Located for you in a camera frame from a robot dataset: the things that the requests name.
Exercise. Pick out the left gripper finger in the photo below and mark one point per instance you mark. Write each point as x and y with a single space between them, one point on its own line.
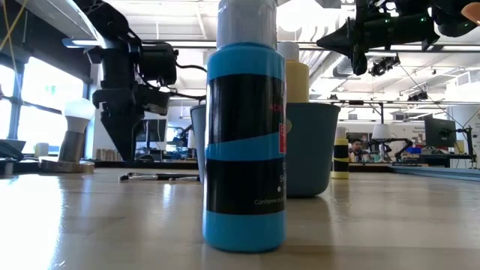
123 131

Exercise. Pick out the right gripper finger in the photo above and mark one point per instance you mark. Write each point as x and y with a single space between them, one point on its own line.
337 41

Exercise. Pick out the large yellow paint bottle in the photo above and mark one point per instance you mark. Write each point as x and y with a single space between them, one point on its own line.
298 82

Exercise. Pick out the small yellow paint bottle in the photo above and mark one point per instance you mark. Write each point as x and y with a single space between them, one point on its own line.
340 150

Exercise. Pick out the blue-grey plastic bin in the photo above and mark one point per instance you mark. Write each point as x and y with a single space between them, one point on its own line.
311 157

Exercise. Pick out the black background robot arm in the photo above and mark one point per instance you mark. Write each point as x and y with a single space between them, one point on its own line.
401 144

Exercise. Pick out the light blue paint bottle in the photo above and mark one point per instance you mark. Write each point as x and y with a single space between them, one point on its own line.
243 112

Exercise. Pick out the black computer monitor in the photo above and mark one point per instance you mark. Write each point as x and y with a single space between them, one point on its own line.
157 131
438 131

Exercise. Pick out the black pen on table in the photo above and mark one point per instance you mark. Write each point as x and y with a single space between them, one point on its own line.
125 177

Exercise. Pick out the white table lamp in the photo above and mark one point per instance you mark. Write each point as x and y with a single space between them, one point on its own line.
191 139
381 132

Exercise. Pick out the peach rounded object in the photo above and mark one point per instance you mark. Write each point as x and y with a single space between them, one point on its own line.
471 11

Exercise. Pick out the person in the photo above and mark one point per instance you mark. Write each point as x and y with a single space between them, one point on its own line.
356 148

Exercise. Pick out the dark office desk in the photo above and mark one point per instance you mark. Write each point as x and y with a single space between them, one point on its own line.
435 159

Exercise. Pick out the grey-blue bench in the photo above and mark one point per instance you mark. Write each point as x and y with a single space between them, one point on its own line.
457 174

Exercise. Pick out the silver ventilation duct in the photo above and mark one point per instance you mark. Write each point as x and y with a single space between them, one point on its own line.
339 71

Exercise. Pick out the black ceiling camera rig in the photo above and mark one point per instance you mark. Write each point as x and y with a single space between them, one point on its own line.
386 65

